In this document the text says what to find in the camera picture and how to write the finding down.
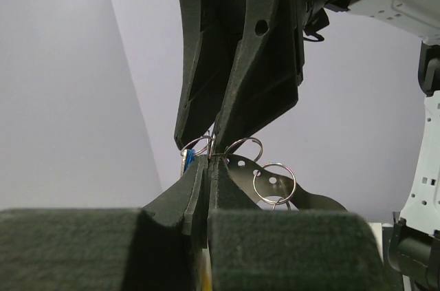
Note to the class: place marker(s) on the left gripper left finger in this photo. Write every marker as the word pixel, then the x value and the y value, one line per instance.
pixel 157 247

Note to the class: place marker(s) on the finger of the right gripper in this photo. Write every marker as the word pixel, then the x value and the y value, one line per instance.
pixel 211 31

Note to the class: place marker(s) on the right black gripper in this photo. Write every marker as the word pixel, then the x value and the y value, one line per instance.
pixel 268 63

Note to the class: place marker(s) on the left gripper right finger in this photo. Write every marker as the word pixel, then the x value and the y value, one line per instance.
pixel 253 249

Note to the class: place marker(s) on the steel key organizer plate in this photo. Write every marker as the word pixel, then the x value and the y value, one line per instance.
pixel 275 184

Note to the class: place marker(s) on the blue tag key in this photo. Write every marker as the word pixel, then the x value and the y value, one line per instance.
pixel 187 157

